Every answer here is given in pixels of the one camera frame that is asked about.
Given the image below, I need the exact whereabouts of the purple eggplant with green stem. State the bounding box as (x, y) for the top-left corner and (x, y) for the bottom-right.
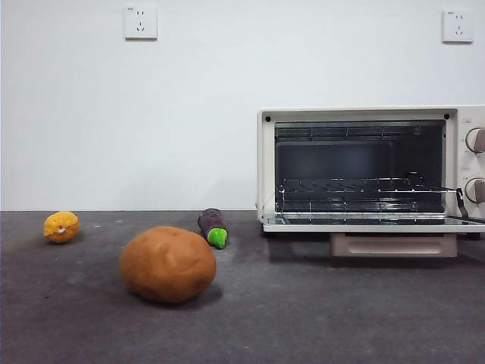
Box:
(197, 208), (230, 249)

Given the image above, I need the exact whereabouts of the white toaster oven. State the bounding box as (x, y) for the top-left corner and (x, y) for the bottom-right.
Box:
(256, 105), (485, 240)

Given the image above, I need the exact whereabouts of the white wall socket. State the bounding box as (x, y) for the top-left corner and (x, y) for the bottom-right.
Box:
(442, 10), (474, 45)
(125, 5), (158, 42)

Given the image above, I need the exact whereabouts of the oven door with beige handle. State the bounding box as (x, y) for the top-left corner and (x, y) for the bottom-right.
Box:
(262, 213), (485, 259)

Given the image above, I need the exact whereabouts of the brown potato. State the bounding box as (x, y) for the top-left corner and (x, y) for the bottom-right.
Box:
(119, 226), (217, 303)

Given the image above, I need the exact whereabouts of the beige oven knob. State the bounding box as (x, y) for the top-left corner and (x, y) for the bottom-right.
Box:
(465, 127), (485, 155)
(464, 177), (485, 204)

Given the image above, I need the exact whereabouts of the metal wire oven rack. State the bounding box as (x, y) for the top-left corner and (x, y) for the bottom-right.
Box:
(278, 176), (462, 213)

